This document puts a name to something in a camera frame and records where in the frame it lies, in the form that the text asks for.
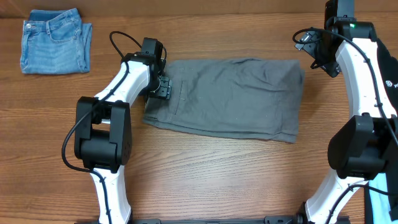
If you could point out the folded blue denim jeans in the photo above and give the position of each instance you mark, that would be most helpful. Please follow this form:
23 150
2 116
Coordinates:
55 43

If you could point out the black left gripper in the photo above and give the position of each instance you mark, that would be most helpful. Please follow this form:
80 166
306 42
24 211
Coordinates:
164 87

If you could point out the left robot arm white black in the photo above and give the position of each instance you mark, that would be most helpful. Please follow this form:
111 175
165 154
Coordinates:
103 134

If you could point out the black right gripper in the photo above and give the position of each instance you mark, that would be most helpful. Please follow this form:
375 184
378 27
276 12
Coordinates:
332 66

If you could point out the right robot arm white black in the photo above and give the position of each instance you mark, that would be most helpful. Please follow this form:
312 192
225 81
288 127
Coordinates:
367 144

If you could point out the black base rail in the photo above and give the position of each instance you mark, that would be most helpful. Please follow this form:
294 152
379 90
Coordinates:
265 220

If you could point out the light blue cloth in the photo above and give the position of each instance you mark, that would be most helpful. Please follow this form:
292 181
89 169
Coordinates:
380 206

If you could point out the grey shorts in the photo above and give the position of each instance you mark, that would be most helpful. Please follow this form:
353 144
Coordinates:
242 98

